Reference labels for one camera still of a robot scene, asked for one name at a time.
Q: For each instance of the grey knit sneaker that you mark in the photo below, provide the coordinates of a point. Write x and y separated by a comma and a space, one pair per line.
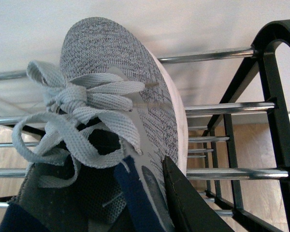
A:
113, 114

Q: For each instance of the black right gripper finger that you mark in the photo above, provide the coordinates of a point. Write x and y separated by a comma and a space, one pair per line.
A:
189, 212

